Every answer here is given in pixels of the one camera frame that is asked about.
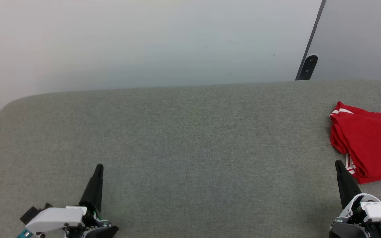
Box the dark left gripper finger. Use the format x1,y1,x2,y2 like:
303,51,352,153
79,164,104,212

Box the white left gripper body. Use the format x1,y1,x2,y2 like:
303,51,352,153
24,206,119,238

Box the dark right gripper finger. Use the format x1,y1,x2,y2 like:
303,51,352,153
334,160,362,209

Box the red basketball jersey number 23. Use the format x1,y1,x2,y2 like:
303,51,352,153
329,101,381,185

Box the grey fabric sofa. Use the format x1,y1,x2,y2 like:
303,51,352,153
0,79,381,238

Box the grey panel with black edge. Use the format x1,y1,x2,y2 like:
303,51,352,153
295,0,381,85

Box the black wall bracket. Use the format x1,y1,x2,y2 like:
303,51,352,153
295,54,319,81

